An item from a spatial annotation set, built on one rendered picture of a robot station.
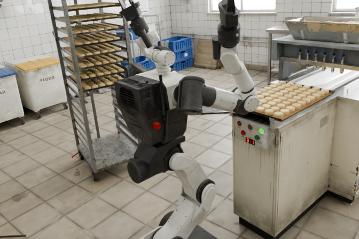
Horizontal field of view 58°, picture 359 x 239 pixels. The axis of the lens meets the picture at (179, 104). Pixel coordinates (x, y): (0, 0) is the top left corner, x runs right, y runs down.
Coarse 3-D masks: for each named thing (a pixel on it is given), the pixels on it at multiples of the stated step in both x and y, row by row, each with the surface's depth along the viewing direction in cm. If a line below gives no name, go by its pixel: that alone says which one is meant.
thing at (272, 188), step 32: (288, 128) 186; (320, 128) 214; (256, 160) 199; (288, 160) 195; (320, 160) 225; (256, 192) 206; (288, 192) 204; (320, 192) 238; (256, 224) 215; (288, 224) 215
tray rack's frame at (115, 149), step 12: (48, 0) 286; (60, 48) 302; (60, 60) 305; (72, 108) 323; (72, 120) 326; (96, 120) 341; (96, 144) 334; (108, 144) 332; (120, 144) 330; (84, 156) 311; (96, 156) 309; (108, 156) 307; (120, 156) 306; (132, 156) 304; (108, 168) 292
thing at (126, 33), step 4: (124, 0) 259; (124, 4) 260; (124, 20) 263; (124, 24) 264; (128, 28) 266; (124, 32) 268; (128, 32) 267; (128, 36) 268; (128, 40) 269; (128, 44) 270; (128, 48) 271; (128, 52) 272; (128, 56) 273; (128, 64) 278; (140, 140) 301
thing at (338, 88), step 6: (348, 78) 235; (354, 78) 235; (342, 84) 224; (336, 90) 220; (342, 90) 227; (330, 96) 216; (318, 102) 207; (306, 108) 197; (312, 108) 203; (300, 114) 194; (270, 120) 178; (288, 120) 187; (270, 126) 180; (276, 126) 179
